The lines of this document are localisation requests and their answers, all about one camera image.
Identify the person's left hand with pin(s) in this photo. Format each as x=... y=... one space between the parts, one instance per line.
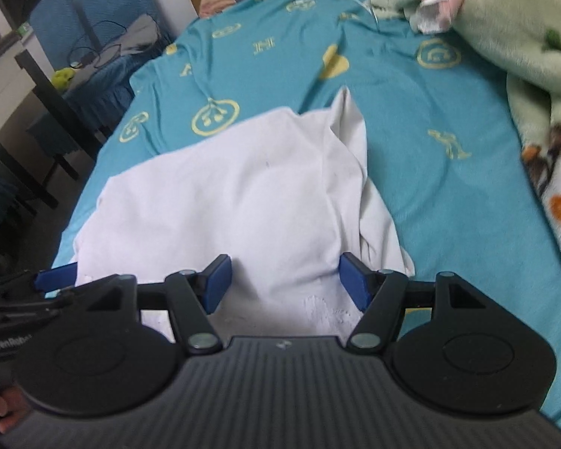
x=2 y=407

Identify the black table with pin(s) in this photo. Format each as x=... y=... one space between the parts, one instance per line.
x=51 y=117

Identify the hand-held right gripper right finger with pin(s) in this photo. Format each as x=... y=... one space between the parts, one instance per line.
x=354 y=281

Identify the yellow-green plush toy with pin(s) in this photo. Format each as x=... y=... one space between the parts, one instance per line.
x=63 y=78

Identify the teal yellow-print bed sheet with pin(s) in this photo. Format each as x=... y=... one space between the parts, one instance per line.
x=425 y=117

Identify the white garment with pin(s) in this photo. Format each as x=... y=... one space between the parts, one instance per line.
x=243 y=201

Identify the green plush animal-print blanket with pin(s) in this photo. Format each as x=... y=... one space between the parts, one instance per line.
x=519 y=18

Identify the grey cloth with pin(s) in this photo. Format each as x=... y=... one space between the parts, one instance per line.
x=140 y=35

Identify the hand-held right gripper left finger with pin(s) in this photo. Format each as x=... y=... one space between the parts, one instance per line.
x=218 y=282

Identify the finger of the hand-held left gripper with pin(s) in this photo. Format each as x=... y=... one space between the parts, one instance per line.
x=56 y=278

